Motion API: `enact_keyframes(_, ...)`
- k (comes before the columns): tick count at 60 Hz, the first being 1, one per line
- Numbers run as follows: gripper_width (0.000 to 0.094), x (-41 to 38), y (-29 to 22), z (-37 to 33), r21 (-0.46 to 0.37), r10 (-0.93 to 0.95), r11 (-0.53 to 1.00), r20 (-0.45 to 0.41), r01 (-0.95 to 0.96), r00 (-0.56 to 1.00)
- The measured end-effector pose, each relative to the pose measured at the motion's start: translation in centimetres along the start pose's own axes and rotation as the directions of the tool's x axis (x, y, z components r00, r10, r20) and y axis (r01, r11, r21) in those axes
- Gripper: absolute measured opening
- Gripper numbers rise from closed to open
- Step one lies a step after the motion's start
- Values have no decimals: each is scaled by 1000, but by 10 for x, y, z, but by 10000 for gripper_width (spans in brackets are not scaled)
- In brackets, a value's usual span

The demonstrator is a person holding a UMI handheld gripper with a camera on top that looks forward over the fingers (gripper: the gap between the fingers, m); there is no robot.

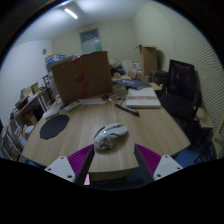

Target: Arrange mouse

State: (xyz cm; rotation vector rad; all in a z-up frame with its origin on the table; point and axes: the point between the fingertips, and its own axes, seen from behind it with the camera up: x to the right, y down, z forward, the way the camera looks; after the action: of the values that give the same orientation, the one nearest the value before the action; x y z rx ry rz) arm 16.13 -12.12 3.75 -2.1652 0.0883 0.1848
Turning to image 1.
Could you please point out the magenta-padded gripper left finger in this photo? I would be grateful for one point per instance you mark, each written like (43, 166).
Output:
(58, 166)

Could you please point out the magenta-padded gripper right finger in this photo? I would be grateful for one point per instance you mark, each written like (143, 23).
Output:
(166, 165)

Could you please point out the white grey computer mouse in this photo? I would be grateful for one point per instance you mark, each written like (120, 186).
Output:
(109, 136)

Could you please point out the dark scalloped mouse pad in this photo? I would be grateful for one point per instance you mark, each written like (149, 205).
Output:
(53, 127)

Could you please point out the white remote control with display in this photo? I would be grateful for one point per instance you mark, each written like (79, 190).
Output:
(72, 105)

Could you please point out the cluttered shelf unit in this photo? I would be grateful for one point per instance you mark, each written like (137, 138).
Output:
(26, 110)

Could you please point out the black marker pen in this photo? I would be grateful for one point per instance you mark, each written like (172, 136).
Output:
(127, 109)

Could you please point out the black office chair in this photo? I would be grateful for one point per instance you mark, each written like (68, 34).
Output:
(180, 96)

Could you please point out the white book stack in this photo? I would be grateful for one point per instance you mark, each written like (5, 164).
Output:
(142, 98)

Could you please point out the blue folder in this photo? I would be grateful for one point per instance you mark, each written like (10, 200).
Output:
(135, 84)

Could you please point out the large brown cardboard box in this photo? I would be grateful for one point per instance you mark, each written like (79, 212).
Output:
(81, 77)

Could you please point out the tall brown cardboard box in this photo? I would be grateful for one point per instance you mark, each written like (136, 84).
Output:
(148, 60)

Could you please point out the blue white cabinet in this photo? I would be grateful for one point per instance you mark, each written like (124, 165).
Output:
(55, 60)

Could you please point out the frosted window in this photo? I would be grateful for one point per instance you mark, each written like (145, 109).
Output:
(90, 40)

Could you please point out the ceiling tube light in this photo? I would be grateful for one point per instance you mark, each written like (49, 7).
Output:
(71, 13)

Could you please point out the round wall clock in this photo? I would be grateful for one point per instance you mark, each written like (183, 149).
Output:
(44, 51)

